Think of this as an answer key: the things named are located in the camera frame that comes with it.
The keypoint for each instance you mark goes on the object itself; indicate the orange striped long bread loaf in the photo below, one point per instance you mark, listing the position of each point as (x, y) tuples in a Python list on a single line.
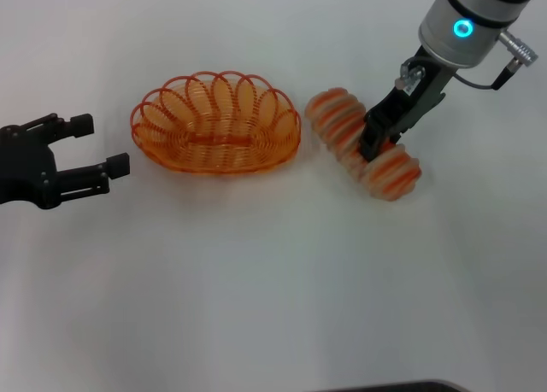
[(337, 123)]

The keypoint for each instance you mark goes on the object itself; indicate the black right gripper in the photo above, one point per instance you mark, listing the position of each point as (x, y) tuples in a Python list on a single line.
[(410, 103)]

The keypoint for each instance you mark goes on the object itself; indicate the orange woven plastic basket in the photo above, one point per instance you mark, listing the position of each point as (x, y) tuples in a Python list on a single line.
[(213, 140)]

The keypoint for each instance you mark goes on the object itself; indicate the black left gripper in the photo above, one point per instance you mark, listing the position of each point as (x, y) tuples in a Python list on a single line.
[(25, 174)]

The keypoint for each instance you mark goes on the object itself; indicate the dark rounded robot base edge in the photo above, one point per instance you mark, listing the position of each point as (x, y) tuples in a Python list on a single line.
[(397, 386)]

